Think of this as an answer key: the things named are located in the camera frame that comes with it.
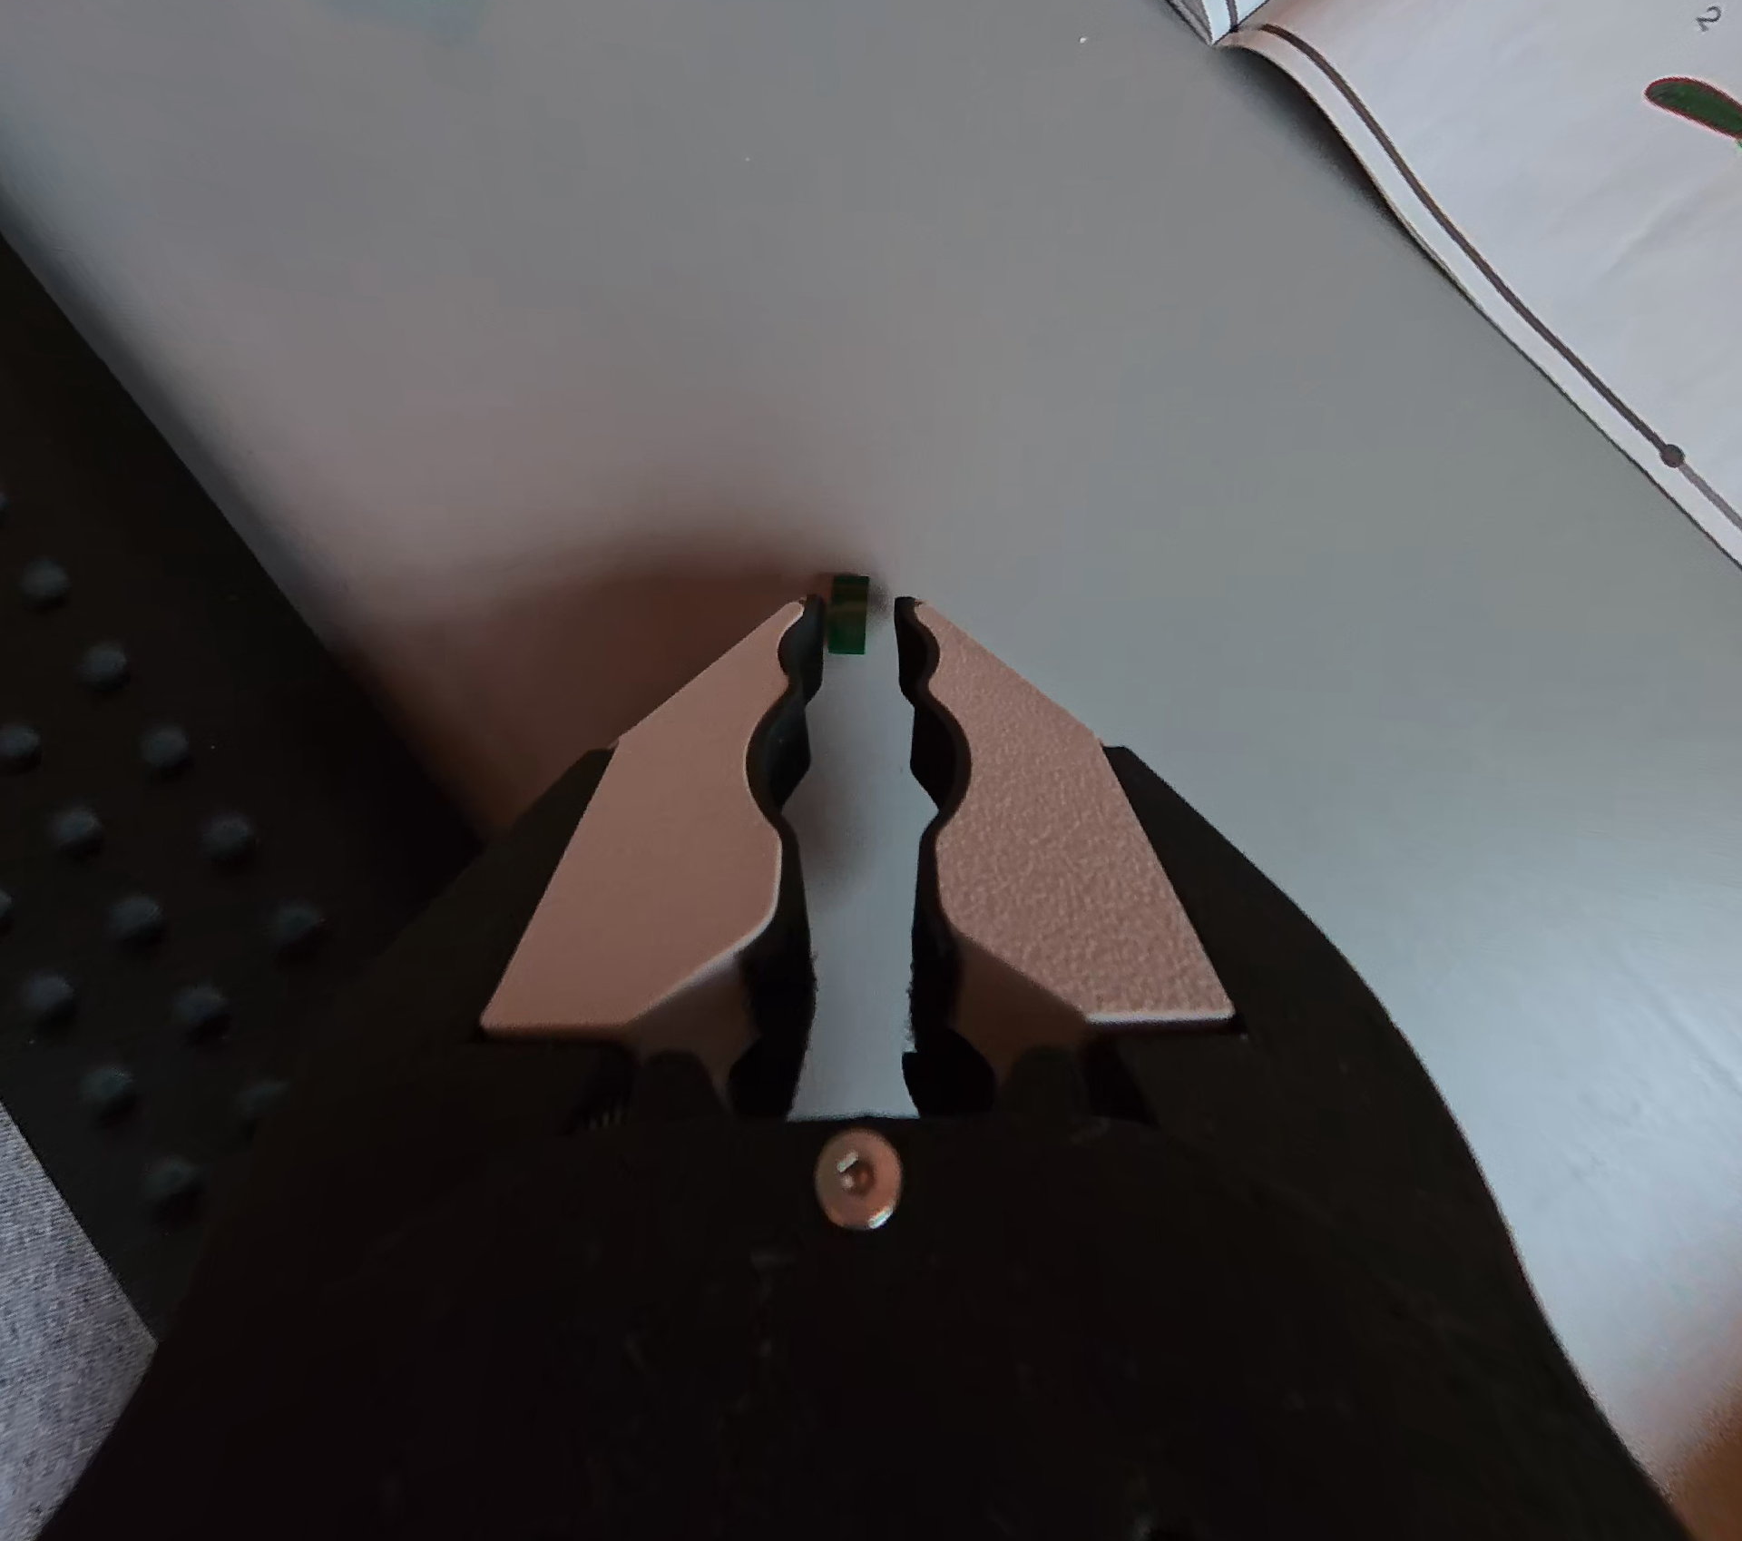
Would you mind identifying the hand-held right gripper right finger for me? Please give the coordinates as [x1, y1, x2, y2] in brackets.
[891, 597, 1238, 1077]

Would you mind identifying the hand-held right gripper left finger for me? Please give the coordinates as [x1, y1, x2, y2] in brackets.
[477, 597, 831, 1077]

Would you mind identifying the lego instruction booklet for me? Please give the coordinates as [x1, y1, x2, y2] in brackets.
[962, 0, 1742, 565]

